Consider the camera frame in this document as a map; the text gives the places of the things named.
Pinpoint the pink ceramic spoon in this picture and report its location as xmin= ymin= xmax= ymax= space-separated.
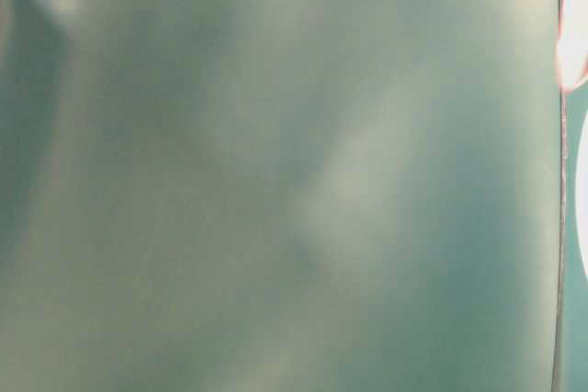
xmin=557 ymin=0 xmax=587 ymax=93

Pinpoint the green table mat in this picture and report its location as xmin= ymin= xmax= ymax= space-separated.
xmin=1 ymin=0 xmax=566 ymax=391

